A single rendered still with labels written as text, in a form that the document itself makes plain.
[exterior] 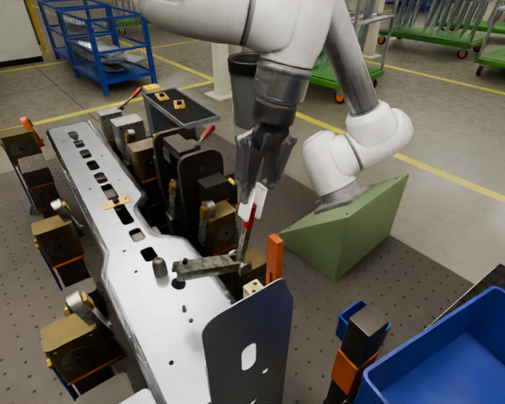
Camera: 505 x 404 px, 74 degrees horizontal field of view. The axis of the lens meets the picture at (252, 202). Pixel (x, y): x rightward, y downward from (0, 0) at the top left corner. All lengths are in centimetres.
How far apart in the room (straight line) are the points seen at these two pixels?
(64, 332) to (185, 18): 58
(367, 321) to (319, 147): 82
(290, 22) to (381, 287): 94
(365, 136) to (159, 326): 88
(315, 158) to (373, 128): 21
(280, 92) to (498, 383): 60
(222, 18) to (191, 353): 57
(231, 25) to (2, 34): 707
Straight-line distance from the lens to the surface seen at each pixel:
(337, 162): 124
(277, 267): 63
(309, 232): 117
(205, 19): 53
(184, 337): 73
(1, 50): 756
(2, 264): 154
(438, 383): 71
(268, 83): 56
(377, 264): 132
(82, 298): 70
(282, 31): 54
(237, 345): 39
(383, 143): 126
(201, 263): 69
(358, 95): 120
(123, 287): 84
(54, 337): 75
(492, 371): 76
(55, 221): 102
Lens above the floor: 161
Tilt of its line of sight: 37 degrees down
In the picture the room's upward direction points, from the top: straight up
